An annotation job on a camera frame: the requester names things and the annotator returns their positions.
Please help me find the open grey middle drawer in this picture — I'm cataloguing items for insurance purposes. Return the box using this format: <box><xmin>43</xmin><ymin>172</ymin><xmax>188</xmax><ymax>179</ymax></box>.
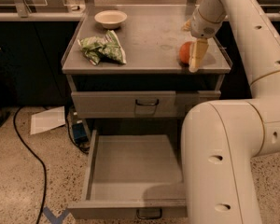
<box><xmin>68</xmin><ymin>130</ymin><xmax>187</xmax><ymax>219</ymax></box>

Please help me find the green chip bag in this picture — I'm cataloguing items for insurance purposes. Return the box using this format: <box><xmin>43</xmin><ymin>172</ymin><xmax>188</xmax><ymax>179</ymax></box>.
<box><xmin>77</xmin><ymin>30</ymin><xmax>126</xmax><ymax>66</ymax></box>

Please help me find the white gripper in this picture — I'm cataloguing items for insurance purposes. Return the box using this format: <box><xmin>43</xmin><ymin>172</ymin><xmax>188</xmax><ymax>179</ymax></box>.
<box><xmin>182</xmin><ymin>8</ymin><xmax>226</xmax><ymax>73</ymax></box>

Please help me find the grey metal drawer cabinet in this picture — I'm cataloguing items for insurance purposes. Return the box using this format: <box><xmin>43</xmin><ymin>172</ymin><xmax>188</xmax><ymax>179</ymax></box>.
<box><xmin>63</xmin><ymin>5</ymin><xmax>231</xmax><ymax>135</ymax></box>

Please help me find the orange fruit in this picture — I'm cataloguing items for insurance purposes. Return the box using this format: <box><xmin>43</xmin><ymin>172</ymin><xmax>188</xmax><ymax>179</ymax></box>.
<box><xmin>179</xmin><ymin>41</ymin><xmax>192</xmax><ymax>63</ymax></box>

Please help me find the black floor cable left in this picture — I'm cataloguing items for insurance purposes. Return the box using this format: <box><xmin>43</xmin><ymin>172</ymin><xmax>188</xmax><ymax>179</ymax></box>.
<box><xmin>12</xmin><ymin>106</ymin><xmax>48</xmax><ymax>224</ymax></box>

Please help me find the white paper sheet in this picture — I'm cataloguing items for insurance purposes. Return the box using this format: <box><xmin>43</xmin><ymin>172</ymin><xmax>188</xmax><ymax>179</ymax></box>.
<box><xmin>30</xmin><ymin>106</ymin><xmax>65</xmax><ymax>134</ymax></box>

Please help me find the white paper bowl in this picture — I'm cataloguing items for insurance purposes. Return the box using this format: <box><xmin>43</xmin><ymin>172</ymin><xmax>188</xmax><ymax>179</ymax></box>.
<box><xmin>94</xmin><ymin>10</ymin><xmax>127</xmax><ymax>29</ymax></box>

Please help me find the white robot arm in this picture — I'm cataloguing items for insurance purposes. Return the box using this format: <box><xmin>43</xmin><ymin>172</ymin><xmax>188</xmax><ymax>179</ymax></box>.
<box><xmin>181</xmin><ymin>0</ymin><xmax>280</xmax><ymax>224</ymax></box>

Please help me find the blue power box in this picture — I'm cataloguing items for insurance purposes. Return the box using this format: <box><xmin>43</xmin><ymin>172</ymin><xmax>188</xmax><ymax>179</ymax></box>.
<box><xmin>72</xmin><ymin>123</ymin><xmax>88</xmax><ymax>143</ymax></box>

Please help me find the blue floor tape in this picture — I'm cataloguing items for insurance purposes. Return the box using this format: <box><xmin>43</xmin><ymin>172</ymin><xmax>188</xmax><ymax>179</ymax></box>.
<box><xmin>43</xmin><ymin>207</ymin><xmax>69</xmax><ymax>224</ymax></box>

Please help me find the closed upper grey drawer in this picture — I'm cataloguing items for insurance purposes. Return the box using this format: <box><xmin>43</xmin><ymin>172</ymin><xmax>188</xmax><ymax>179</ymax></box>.
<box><xmin>72</xmin><ymin>91</ymin><xmax>220</xmax><ymax>119</ymax></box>

